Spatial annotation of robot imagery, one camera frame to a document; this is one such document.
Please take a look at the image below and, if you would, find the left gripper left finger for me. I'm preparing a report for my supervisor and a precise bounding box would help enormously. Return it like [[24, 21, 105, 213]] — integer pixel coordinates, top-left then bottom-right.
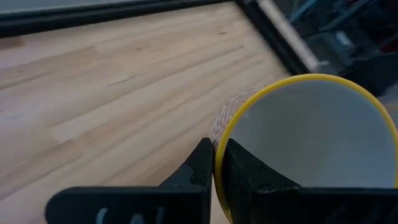
[[44, 138, 215, 224]]

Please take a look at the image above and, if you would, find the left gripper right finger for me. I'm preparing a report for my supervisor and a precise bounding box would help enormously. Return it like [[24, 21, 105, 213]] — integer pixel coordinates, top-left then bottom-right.
[[221, 138, 398, 224]]

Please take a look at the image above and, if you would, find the yellow-rim zigzag mug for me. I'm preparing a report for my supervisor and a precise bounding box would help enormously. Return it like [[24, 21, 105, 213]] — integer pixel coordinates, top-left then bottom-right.
[[210, 73, 398, 224]]

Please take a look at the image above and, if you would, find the grey metal tube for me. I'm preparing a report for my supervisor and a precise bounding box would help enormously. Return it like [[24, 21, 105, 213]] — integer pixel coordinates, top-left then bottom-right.
[[256, 0, 330, 74]]

